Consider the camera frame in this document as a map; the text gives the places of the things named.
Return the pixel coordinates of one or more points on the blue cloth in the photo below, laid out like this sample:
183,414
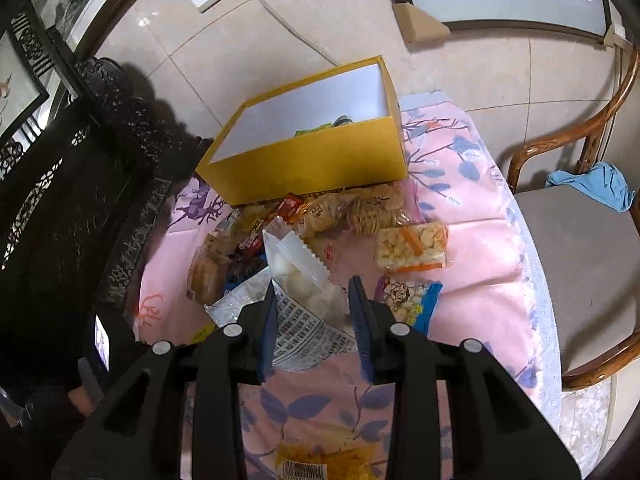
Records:
600,185

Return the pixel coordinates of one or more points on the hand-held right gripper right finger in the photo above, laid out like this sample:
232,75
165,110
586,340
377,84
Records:
361,332

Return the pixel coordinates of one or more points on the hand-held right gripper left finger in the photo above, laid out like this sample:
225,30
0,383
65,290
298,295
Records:
267,332

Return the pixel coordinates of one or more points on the clear packet of white candies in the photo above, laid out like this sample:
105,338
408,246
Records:
305,280

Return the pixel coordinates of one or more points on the large grey framed picture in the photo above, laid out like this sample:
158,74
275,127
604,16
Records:
500,5

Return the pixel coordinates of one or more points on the yellow snack packet white label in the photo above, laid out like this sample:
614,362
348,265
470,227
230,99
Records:
330,462

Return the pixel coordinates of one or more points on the dark carved wooden furniture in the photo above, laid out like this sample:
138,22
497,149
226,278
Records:
65,210

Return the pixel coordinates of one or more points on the black framed bird picture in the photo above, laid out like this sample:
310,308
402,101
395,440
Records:
17,85

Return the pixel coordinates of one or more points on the round cracker packet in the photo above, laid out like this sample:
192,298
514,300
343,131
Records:
380,207

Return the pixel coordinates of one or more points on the dark blue snack packet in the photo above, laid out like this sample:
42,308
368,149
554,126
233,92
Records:
245,270

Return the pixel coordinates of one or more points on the red label snack packet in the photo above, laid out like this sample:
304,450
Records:
250,242

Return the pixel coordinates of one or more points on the small cardboard corner protector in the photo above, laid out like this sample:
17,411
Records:
615,37

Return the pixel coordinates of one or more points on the small red snack packet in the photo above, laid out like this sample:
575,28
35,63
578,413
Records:
287,207

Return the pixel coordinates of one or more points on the orange white snack packet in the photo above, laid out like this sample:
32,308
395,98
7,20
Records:
410,247

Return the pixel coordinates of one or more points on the pink floral tablecloth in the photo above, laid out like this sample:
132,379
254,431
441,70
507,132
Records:
480,260

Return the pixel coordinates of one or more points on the pale cracker packet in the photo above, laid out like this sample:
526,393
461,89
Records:
325,215

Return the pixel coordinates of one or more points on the wooden chair with grey cushion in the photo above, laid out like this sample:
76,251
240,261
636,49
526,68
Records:
570,270

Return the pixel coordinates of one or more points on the blue yellow snack packet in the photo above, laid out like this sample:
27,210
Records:
407,300

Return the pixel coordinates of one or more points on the yellow cardboard box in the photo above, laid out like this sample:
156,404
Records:
320,165

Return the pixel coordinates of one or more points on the brown bread packet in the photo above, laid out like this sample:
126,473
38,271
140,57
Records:
207,270

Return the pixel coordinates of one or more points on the green snack packet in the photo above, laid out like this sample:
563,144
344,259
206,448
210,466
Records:
315,129

